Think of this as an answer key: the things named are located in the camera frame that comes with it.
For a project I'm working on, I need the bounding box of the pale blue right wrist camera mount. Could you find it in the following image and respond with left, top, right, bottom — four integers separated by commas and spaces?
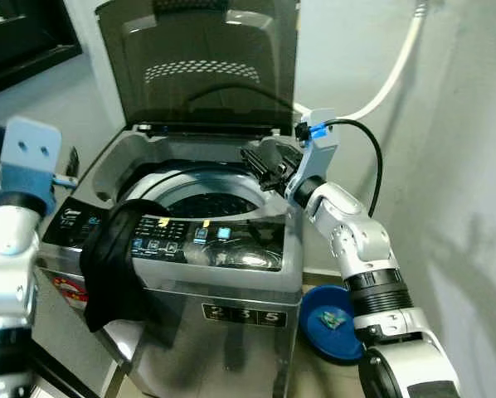
284, 109, 341, 208

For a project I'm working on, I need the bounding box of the pale blue wrist camera mount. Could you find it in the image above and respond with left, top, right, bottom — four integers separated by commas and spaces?
0, 116, 80, 198
284, 109, 341, 208

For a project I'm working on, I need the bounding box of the dark window frame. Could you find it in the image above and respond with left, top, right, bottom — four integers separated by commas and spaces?
0, 0, 84, 100

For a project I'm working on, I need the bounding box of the silver top-load washing machine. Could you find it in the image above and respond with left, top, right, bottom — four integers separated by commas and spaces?
34, 123, 309, 398

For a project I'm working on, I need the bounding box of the black garment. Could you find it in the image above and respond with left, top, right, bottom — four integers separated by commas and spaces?
79, 199, 171, 334

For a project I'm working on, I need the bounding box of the small green white item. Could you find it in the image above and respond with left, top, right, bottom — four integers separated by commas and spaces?
314, 308, 345, 330

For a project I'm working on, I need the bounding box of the pale blue left wrist camera mount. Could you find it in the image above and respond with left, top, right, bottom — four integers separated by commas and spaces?
0, 116, 80, 198

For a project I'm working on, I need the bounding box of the dark transparent washer lid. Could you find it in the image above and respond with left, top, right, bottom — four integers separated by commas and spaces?
95, 0, 301, 138

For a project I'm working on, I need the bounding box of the white water hose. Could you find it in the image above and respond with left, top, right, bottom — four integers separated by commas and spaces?
293, 0, 432, 122

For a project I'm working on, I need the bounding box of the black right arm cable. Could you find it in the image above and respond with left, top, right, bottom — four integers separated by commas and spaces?
296, 119, 385, 218

